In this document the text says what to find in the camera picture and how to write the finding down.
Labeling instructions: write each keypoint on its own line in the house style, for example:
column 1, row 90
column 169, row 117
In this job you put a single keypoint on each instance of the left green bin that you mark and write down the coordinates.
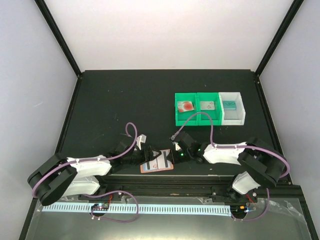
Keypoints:
column 180, row 118

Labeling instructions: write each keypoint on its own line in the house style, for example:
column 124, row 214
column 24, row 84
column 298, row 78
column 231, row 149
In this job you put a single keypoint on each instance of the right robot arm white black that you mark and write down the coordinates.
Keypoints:
column 262, row 166

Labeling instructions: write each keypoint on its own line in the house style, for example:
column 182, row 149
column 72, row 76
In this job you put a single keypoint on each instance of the circuit board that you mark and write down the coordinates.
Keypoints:
column 240, row 209
column 100, row 207

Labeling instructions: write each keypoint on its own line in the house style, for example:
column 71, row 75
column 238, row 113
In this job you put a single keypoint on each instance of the teal card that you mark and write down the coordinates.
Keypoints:
column 229, row 104

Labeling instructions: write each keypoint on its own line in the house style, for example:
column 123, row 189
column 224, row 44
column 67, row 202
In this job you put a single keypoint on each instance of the black aluminium rail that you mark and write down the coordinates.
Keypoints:
column 166, row 185

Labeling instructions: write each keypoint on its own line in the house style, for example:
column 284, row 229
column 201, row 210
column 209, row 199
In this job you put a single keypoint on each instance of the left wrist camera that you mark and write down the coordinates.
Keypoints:
column 141, row 139

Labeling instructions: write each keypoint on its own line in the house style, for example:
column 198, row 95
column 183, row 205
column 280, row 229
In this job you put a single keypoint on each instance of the left circuit board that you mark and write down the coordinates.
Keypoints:
column 100, row 207

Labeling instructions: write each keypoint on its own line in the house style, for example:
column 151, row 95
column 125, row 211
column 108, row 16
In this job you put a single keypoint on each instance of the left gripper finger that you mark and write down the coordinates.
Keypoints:
column 154, row 157
column 155, row 151

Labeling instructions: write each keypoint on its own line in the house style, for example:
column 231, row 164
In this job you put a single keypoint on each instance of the white bin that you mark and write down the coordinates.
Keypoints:
column 233, row 111

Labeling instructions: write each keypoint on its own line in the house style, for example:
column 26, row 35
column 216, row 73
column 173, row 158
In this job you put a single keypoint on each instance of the grey white card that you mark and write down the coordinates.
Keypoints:
column 207, row 105

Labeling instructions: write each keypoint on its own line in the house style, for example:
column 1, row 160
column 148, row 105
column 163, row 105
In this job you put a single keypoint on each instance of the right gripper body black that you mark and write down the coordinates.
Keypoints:
column 182, row 157

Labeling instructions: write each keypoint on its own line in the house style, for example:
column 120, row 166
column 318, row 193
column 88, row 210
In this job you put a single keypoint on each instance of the middle green bin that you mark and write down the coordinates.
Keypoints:
column 216, row 115

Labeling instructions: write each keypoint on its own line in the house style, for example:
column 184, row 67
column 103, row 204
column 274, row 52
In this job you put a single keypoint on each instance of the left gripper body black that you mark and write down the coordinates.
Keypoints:
column 140, row 159

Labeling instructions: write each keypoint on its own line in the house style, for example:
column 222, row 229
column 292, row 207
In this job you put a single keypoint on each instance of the brown leather card holder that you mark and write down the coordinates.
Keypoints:
column 145, row 170

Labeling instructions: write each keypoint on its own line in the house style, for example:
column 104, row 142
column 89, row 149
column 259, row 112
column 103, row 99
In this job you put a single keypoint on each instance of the right circuit board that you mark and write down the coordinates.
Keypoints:
column 240, row 209

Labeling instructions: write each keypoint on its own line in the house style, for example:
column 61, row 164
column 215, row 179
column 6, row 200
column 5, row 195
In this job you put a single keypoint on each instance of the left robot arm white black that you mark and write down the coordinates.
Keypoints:
column 62, row 176

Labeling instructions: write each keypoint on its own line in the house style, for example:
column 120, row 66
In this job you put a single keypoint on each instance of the white slotted cable duct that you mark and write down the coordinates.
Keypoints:
column 151, row 209

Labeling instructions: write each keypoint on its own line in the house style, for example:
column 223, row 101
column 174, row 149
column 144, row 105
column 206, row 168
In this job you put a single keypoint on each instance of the green bin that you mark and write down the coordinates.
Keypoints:
column 180, row 118
column 216, row 115

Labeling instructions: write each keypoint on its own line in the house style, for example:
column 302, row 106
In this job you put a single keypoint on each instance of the right black frame post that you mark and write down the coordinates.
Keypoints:
column 283, row 27

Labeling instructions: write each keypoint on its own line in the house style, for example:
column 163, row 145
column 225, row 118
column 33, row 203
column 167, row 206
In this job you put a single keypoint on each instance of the red circle card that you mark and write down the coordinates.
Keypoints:
column 185, row 106

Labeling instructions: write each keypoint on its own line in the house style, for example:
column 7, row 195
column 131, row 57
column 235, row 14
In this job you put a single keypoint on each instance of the left black frame post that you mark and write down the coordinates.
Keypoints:
column 49, row 19

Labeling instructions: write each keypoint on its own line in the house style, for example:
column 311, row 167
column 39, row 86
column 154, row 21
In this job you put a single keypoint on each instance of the black frame post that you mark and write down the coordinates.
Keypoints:
column 49, row 19
column 283, row 27

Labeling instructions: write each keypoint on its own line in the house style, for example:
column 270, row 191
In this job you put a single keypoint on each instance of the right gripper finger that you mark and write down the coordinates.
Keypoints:
column 173, row 152
column 172, row 157

